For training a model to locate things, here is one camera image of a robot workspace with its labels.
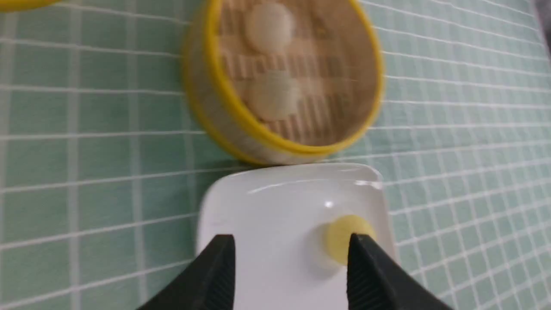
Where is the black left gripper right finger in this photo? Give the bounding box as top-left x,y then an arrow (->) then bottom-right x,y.
347,233 -> 450,310

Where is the yellow steamed bun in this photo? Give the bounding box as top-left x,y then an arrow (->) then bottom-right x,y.
323,214 -> 377,266

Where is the white square plate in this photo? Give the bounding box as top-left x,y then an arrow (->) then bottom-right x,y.
195,163 -> 397,310

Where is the green checkered tablecloth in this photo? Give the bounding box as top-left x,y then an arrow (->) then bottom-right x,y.
1,0 -> 551,310

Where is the bamboo steamer basket yellow rim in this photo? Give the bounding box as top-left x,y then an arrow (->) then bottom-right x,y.
181,0 -> 384,166

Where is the white steamed bun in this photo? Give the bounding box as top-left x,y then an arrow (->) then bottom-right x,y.
248,70 -> 302,122
245,1 -> 295,54

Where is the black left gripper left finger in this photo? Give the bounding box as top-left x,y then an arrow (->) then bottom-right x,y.
139,234 -> 236,310

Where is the bamboo steamer lid yellow rim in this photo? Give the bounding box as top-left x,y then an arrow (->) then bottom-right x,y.
0,0 -> 59,12

